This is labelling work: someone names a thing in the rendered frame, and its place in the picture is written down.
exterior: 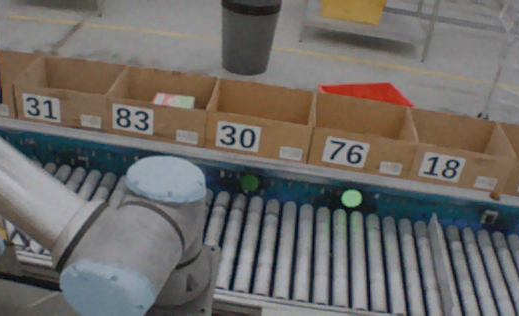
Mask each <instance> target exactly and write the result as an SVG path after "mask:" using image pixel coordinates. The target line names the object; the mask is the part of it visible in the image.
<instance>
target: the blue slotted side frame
mask: <svg viewBox="0 0 519 316"><path fill-rule="evenodd" d="M6 136H7V137H8V139H9V142H7V140H6ZM0 137H1V138H2V139H3V140H4V141H6V142H7V143H8V144H11V145H12V146H13V147H15V148H16V149H17V150H19V151H20V152H21V153H22V152H23V153H22V154H24V155H25V156H26V157H28V158H29V156H30V155H29V148H28V142H26V140H27V137H28V138H30V139H33V141H34V140H35V141H36V144H37V146H35V145H34V142H33V143H32V145H33V152H34V156H36V158H37V159H36V160H39V161H40V162H41V163H42V164H43V167H44V166H45V165H46V164H47V163H49V162H52V163H54V164H55V165H56V173H55V174H54V175H53V176H55V175H56V174H57V171H58V169H59V168H60V167H61V166H62V165H68V166H69V167H71V169H72V173H73V172H74V170H75V169H76V168H78V167H81V168H83V169H85V170H86V176H85V178H84V180H83V181H85V180H86V178H87V177H88V175H89V174H90V172H91V171H92V170H97V171H99V172H100V173H101V178H100V180H99V182H98V184H100V183H101V181H102V179H103V178H104V176H105V174H106V173H108V172H112V173H114V175H115V176H116V178H117V181H116V183H115V185H114V187H117V185H118V183H119V181H120V179H121V178H122V177H123V176H127V174H128V171H129V170H130V167H131V166H133V164H134V163H135V162H136V161H138V160H134V157H135V156H137V157H138V155H145V156H152V157H153V156H170V157H177V158H181V160H184V161H187V162H189V163H191V164H193V165H194V166H196V167H197V168H198V169H199V170H200V171H201V172H202V173H203V175H204V179H205V189H210V190H211V191H212V193H213V196H212V199H211V203H215V199H216V195H217V193H218V192H221V191H226V192H228V193H229V195H230V200H229V204H228V206H230V207H232V203H233V199H234V196H235V195H236V194H243V195H244V196H245V197H246V204H245V209H248V210H249V204H250V199H251V198H252V197H254V196H258V197H260V198H261V199H262V201H263V204H262V211H261V212H265V210H266V203H267V202H268V201H269V200H271V199H276V200H278V201H279V202H280V210H279V213H280V214H283V210H284V204H285V203H286V202H294V203H295V204H296V206H297V209H296V216H299V217H300V208H301V207H302V205H304V204H309V205H311V206H312V207H313V219H317V210H318V209H319V208H320V207H326V208H328V209H329V211H330V222H333V218H334V212H335V211H336V210H343V211H344V212H345V214H346V224H348V225H349V224H350V221H349V216H350V215H351V214H352V213H354V212H355V211H358V212H360V213H361V214H362V216H363V226H366V218H367V216H368V215H370V214H375V215H377V217H378V219H379V228H380V229H383V226H382V220H383V219H384V218H385V217H392V218H393V219H394V222H395V227H396V231H399V227H398V222H399V220H401V219H403V218H406V219H408V220H409V221H410V223H411V228H412V234H414V230H413V227H414V224H415V222H417V221H423V222H425V223H426V229H427V228H428V225H429V223H430V220H431V217H432V215H433V213H435V214H436V218H437V220H438V217H439V216H441V218H440V221H438V222H437V223H439V224H440V225H441V226H442V230H443V233H444V230H445V228H446V227H447V226H451V225H452V226H454V227H456V228H457V231H458V233H459V237H460V236H461V230H462V229H465V228H466V227H469V228H470V229H471V230H472V231H473V234H474V237H475V242H477V241H476V233H477V231H479V230H485V231H486V232H487V233H488V235H489V237H490V242H491V234H492V233H494V232H500V233H502V234H503V236H504V241H505V242H506V238H507V237H508V236H509V235H516V236H518V238H519V206H515V205H512V206H510V205H503V204H498V203H492V202H487V201H481V200H476V199H475V200H469V199H464V198H458V197H452V196H447V195H441V194H435V193H423V192H417V191H411V190H405V189H399V188H393V187H387V186H381V185H375V184H369V183H362V182H356V181H355V182H350V181H344V180H337V179H331V178H324V177H318V176H312V175H305V174H299V173H292V172H286V171H279V170H273V169H266V168H259V167H253V166H246V165H240V164H233V163H227V162H219V161H213V160H206V159H203V158H200V157H193V156H187V155H181V154H174V153H167V152H160V151H154V150H147V149H141V148H134V147H128V146H122V145H116V144H110V143H103V142H97V141H91V140H85V139H78V138H72V137H66V136H60V135H54V134H52V135H48V134H43V133H36V132H31V131H24V130H19V129H13V128H7V127H1V126H0ZM20 139H21V140H22V144H21V140H20ZM14 140H15V141H14ZM48 143H50V144H51V149H50V148H49V145H48ZM42 144H43V145H42ZM63 145H65V148H66V151H64V150H63ZM56 146H57V147H56ZM78 148H80V153H78ZM71 149H72V150H71ZM92 150H94V151H95V156H93V153H92ZM86 151H87V152H86ZM43 153H44V155H45V159H43ZM108 153H110V154H111V158H108ZM36 154H37V155H36ZM101 154H102V155H101ZM124 155H126V156H127V161H125V160H124ZM57 156H59V161H57ZM117 156H118V157H117ZM51 157H52V158H51ZM71 158H73V162H74V164H72V163H71ZM65 159H66V160H65ZM132 159H133V160H132ZM86 161H89V166H87V163H86ZM80 162H81V163H80ZM101 163H103V167H104V168H103V169H102V168H101ZM94 164H95V165H94ZM117 166H119V172H117ZM110 167H111V168H110ZM204 169H207V174H204ZM125 170H126V171H125ZM222 171H224V177H222V176H220V173H222ZM240 171H244V172H250V173H256V174H261V175H262V176H261V183H260V190H259V192H256V191H248V190H247V192H244V190H243V189H237V188H238V180H239V179H238V174H239V172H240ZM213 172H214V173H213ZM72 173H71V175H70V176H69V179H70V178H71V176H72ZM230 175H232V176H230ZM272 179H274V180H275V182H274V185H272V184H271V182H272ZM264 180H266V181H264ZM212 182H214V187H211V183H212ZM288 182H291V187H288ZM281 183H282V184H281ZM229 184H231V190H229V189H228V186H229ZM305 184H308V188H307V190H305V189H304V188H305ZM220 185H222V186H220ZM297 185H299V186H297ZM322 187H325V189H324V192H321V189H322ZM344 187H347V188H353V189H357V188H359V189H364V190H365V191H364V195H365V196H363V198H362V202H361V204H363V205H362V209H359V207H357V206H356V207H349V206H345V208H343V207H342V206H343V205H340V204H339V201H340V197H341V194H340V195H338V191H339V189H341V190H343V188H344ZM314 188H315V189H314ZM261 189H263V190H264V192H263V195H261V194H260V193H261ZM331 190H332V191H331ZM278 192H281V196H280V197H278ZM271 193H272V194H271ZM295 194H297V199H296V200H294V196H295ZM372 194H374V198H373V199H370V198H371V195H372ZM375 194H378V195H379V196H378V198H376V197H375ZM287 195H288V196H287ZM388 196H390V200H389V202H386V201H387V198H388ZM311 197H314V200H313V202H312V203H311V202H310V200H311ZM379 197H381V198H379ZM303 198H305V199H303ZM404 199H406V203H405V205H403V204H402V203H403V201H404ZM328 200H330V204H329V205H327V201H328ZM395 200H397V201H395ZM320 201H321V202H320ZM420 201H422V202H421V205H420V206H418V205H419V203H420ZM336 203H338V204H336ZM411 203H413V204H411ZM436 203H437V204H438V206H437V208H436V209H434V206H435V204H436ZM428 204H429V205H428ZM451 206H453V209H452V211H451V212H449V209H450V207H451ZM376 207H378V210H377V212H375V208H376ZM443 207H444V208H443ZM466 208H469V209H468V212H467V213H465V212H466ZM392 209H394V212H393V214H392V215H391V214H390V213H391V210H392ZM458 209H459V210H458ZM384 210H386V211H384ZM407 211H410V213H409V216H406V214H407ZM481 211H484V213H483V215H482V216H481ZM486 211H490V212H497V213H498V212H500V214H499V216H498V218H495V219H494V223H493V224H489V223H487V225H486V227H485V228H483V226H484V224H485V223H484V222H480V221H481V219H482V218H483V216H484V214H485V212H486ZM400 213H401V214H400ZM416 214H417V215H416ZM423 214H426V216H425V218H424V219H422V216H423ZM513 215H515V218H514V220H513V221H511V218H512V216H513ZM505 216H506V217H505ZM455 218H456V222H455V223H453V221H454V219H455ZM470 221H472V223H471V225H469V226H468V224H469V222H470ZM477 223H479V224H477ZM500 225H502V227H501V228H500V229H499V227H500ZM492 226H493V227H492ZM515 227H517V229H516V231H515V232H513V230H514V228H515ZM506 228H508V229H506ZM443 237H444V238H446V236H445V233H444V234H443ZM460 240H461V237H460ZM506 244H507V242H506ZM491 245H493V244H492V242H491Z"/></svg>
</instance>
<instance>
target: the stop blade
mask: <svg viewBox="0 0 519 316"><path fill-rule="evenodd" d="M427 233H428V237H429V241H430V249H431V253H432V257H433V261H434V264H433V265H434V270H435V273H436V277H437V284H438V289H439V293H440V296H439V297H440V300H441V305H442V309H443V310H442V312H443V316H449V315H450V313H451V310H452V308H453V306H454V304H455V300H454V296H453V292H452V286H451V282H450V278H449V275H448V274H449V272H448V268H447V264H446V261H445V254H444V250H443V246H442V244H441V236H440V232H439V229H438V225H437V218H436V214H435V213H433V215H432V218H431V220H430V223H429V225H428V228H427Z"/></svg>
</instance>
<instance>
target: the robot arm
mask: <svg viewBox="0 0 519 316"><path fill-rule="evenodd" d="M126 185H127V194H126V197H125V199H124V200H123V201H122V203H121V204H120V205H119V206H118V207H117V208H116V209H114V208H113V207H112V206H110V205H109V204H107V203H106V201H104V200H98V201H91V202H88V201H85V200H84V199H82V198H81V197H80V196H78V195H77V194H76V193H75V192H73V191H72V190H71V189H69V188H68V187H66V186H65V185H63V184H62V183H61V182H59V181H58V180H57V179H56V178H54V177H53V176H52V175H50V174H49V173H47V172H46V171H44V170H43V168H41V167H40V166H38V165H37V164H35V163H34V162H33V161H31V159H29V158H28V157H26V156H25V155H24V154H22V153H21V152H20V151H19V150H17V149H16V148H15V147H13V146H12V145H11V144H8V143H7V142H6V141H4V140H3V139H2V138H1V137H0V216H1V217H2V218H4V219H5V220H7V221H8V222H10V223H11V224H12V225H13V226H14V227H16V228H17V229H19V230H20V231H21V232H23V233H24V234H25V235H26V236H28V237H29V238H31V239H32V240H33V241H35V242H36V243H37V244H38V245H40V246H41V247H42V248H44V249H45V250H47V251H48V252H49V253H50V254H51V260H52V267H53V270H55V271H56V272H57V273H58V274H60V275H61V279H60V289H61V290H63V292H62V294H63V296H64V297H65V299H66V300H67V302H68V303H69V304H70V305H71V306H72V307H73V308H74V309H75V310H76V311H77V312H79V313H80V314H81V315H83V316H143V315H144V313H145V312H146V311H147V310H148V309H149V308H150V307H151V305H156V306H173V305H182V304H185V303H188V302H190V301H192V300H193V299H195V298H196V297H198V296H199V295H200V294H201V293H202V292H203V291H205V289H206V288H207V286H208V284H209V280H210V272H211V267H210V261H209V258H208V257H207V256H206V255H205V252H204V250H203V248H202V236H203V220H204V204H205V194H206V189H205V179H204V175H203V173H202V172H201V171H200V170H199V169H198V168H197V167H196V166H194V165H193V164H191V163H189V162H187V161H184V160H181V158H177V157H170V156H153V157H147V158H144V159H141V160H138V161H136V162H135V163H134V164H133V166H131V167H130V170H129V171H128V174H127V179H126ZM3 251H4V242H3V240H2V238H1V237H0V256H1V255H2V252H3Z"/></svg>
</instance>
